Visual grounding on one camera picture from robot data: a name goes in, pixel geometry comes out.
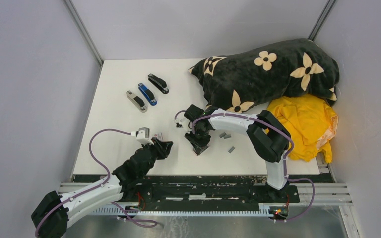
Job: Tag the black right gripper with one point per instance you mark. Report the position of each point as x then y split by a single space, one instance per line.
195 143

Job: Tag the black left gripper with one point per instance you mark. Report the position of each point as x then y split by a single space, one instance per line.
162 148

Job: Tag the beige stapler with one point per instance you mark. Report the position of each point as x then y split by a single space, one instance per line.
137 101

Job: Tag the blue stapler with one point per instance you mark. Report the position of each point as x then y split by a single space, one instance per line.
149 96

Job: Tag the black stapler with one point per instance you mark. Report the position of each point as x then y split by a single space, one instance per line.
159 83

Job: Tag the staple box with staples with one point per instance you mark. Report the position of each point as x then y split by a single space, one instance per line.
200 150

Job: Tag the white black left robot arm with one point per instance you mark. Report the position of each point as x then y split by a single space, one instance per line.
56 213

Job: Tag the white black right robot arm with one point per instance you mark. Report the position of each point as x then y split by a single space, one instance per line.
269 138

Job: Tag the black floral plush pillow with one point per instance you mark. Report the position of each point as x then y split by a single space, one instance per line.
291 68

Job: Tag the yellow crumpled cloth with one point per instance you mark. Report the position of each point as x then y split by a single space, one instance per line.
311 122

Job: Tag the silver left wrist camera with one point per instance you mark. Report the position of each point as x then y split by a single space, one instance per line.
143 136

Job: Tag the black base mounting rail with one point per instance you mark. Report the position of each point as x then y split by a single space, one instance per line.
220 193

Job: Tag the white slotted cable duct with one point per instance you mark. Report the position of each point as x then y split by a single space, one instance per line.
263 211

